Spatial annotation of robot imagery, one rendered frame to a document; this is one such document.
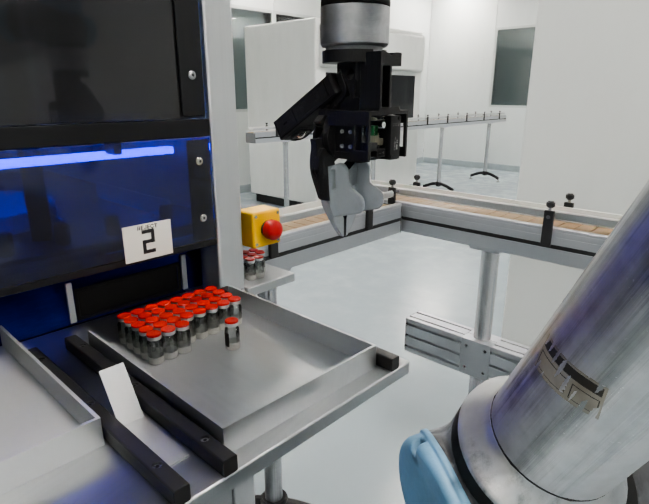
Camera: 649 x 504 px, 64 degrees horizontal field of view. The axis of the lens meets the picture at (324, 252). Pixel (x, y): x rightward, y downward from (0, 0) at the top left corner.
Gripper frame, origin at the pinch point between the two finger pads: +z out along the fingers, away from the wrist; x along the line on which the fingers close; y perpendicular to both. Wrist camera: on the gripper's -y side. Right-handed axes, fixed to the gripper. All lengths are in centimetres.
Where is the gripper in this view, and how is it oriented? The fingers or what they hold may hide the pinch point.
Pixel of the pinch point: (338, 224)
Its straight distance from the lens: 64.1
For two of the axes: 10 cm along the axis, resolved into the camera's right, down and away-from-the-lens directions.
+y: 7.3, 2.0, -6.5
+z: 0.0, 9.5, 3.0
